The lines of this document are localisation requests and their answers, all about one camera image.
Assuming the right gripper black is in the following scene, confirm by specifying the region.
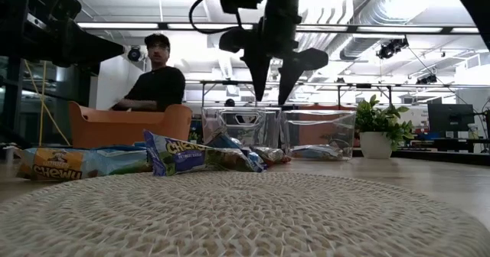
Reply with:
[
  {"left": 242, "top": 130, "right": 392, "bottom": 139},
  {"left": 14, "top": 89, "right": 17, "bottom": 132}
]
[{"left": 218, "top": 0, "right": 329, "bottom": 106}]

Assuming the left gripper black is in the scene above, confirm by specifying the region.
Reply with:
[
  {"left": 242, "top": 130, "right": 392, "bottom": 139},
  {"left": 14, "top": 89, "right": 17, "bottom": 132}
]
[{"left": 0, "top": 0, "right": 126, "bottom": 76}]

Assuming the blue Chewy granola bar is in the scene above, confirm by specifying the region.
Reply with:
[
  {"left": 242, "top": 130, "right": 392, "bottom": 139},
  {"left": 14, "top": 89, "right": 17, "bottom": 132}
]
[{"left": 206, "top": 129, "right": 268, "bottom": 173}]

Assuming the purple green Chewy granola bar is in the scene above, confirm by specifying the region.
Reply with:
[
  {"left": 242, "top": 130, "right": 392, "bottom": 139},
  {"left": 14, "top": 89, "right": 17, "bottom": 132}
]
[{"left": 143, "top": 129, "right": 267, "bottom": 177}]

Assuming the yellow Chewy snack bar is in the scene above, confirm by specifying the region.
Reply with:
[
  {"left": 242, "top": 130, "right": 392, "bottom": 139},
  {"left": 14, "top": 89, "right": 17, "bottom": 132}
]
[{"left": 15, "top": 145, "right": 152, "bottom": 182}]

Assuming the long ceiling light strip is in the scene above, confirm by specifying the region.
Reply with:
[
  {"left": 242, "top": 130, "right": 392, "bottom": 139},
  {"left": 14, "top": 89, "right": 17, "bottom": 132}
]
[{"left": 76, "top": 21, "right": 482, "bottom": 35}]

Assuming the clear plastic bin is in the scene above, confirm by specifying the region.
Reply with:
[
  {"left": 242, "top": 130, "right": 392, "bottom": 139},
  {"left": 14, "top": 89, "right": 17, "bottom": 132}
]
[
  {"left": 281, "top": 109, "right": 357, "bottom": 161},
  {"left": 201, "top": 106, "right": 283, "bottom": 153}
]

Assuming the person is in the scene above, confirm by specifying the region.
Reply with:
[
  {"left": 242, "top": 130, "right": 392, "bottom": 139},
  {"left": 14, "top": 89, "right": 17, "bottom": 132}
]
[{"left": 109, "top": 33, "right": 187, "bottom": 112}]

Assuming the orange plastic bin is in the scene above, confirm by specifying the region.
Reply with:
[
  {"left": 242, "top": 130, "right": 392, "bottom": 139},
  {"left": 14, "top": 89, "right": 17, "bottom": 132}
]
[{"left": 67, "top": 101, "right": 193, "bottom": 150}]

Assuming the green plant in white pot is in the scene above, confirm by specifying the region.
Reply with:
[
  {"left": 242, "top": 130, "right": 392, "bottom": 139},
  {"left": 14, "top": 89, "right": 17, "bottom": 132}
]
[{"left": 354, "top": 94, "right": 415, "bottom": 160}]

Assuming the round woven beige mat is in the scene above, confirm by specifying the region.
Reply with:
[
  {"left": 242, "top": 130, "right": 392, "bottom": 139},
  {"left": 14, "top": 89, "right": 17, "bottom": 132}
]
[{"left": 0, "top": 171, "right": 490, "bottom": 257}]

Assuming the black computer monitor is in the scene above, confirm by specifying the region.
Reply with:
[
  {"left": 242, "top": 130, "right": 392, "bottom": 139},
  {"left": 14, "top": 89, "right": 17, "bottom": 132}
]
[{"left": 427, "top": 102, "right": 475, "bottom": 139}]

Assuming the yellow hanging cable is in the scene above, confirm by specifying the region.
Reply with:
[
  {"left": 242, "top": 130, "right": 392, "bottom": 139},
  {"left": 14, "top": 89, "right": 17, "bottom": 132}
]
[{"left": 23, "top": 60, "right": 72, "bottom": 148}]

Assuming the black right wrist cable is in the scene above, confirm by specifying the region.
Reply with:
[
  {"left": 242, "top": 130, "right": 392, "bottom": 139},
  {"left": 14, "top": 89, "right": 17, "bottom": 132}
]
[{"left": 189, "top": 0, "right": 246, "bottom": 35}]

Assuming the silver ventilation duct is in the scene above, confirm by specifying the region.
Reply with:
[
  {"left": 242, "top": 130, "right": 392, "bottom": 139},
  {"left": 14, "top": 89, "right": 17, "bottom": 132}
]
[{"left": 336, "top": 0, "right": 460, "bottom": 61}]

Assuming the black aluminium table frame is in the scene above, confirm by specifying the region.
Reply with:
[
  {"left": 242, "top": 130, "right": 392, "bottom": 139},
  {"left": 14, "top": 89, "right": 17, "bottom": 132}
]
[{"left": 351, "top": 146, "right": 490, "bottom": 168}]

